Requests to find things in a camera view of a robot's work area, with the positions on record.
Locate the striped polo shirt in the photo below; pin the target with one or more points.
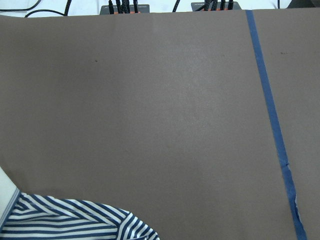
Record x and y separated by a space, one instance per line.
34 217

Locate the orange black connector strip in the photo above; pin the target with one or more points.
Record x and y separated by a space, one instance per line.
114 7

